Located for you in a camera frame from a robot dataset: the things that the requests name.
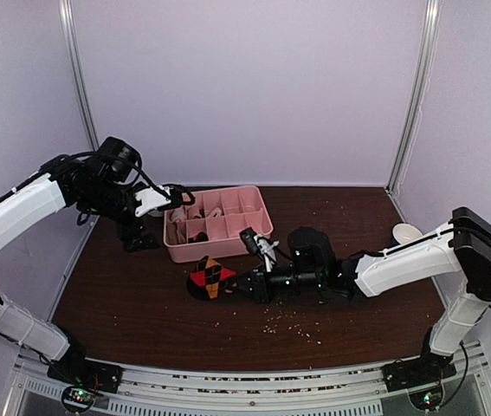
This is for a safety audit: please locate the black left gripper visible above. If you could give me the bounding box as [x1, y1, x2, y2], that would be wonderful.
[81, 178, 160, 252]

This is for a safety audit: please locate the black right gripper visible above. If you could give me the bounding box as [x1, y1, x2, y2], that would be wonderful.
[226, 262, 324, 305]

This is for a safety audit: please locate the black red argyle sock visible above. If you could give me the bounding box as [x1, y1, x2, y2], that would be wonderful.
[186, 256, 237, 302]

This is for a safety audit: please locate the beige brown striped sock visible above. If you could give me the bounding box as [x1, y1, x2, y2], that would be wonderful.
[206, 207, 223, 218]

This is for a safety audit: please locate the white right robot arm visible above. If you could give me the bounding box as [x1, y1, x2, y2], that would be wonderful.
[228, 207, 491, 383]

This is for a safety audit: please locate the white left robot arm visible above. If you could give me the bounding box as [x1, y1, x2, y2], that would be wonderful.
[0, 137, 195, 385]

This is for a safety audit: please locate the white scalloped ceramic bowl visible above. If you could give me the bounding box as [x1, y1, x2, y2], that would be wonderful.
[147, 209, 164, 218]

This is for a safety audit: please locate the pink and mint rolled sock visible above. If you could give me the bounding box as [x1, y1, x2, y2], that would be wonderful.
[170, 207, 187, 224]

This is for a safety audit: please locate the beige rolled sock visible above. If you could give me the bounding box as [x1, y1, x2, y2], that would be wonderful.
[187, 205, 204, 220]

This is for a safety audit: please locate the white dark blue cup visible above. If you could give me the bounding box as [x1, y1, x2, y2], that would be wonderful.
[391, 223, 423, 246]

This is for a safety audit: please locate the pink divided organizer tray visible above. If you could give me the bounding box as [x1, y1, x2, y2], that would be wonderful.
[163, 185, 274, 263]

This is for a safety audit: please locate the black sock in tray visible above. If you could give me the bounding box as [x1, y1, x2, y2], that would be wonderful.
[188, 231, 209, 244]

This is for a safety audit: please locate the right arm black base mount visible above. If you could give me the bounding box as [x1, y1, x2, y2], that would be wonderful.
[381, 353, 456, 392]

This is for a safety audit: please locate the left aluminium frame post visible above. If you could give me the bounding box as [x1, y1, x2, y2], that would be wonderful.
[58, 0, 100, 150]

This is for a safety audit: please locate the aluminium frame post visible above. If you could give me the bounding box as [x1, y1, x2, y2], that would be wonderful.
[58, 0, 100, 150]
[386, 0, 441, 195]

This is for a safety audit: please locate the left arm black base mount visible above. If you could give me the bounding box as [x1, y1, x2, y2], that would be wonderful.
[41, 339, 123, 393]

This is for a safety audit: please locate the right aluminium frame post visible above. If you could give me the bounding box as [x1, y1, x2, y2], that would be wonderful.
[386, 0, 441, 195]

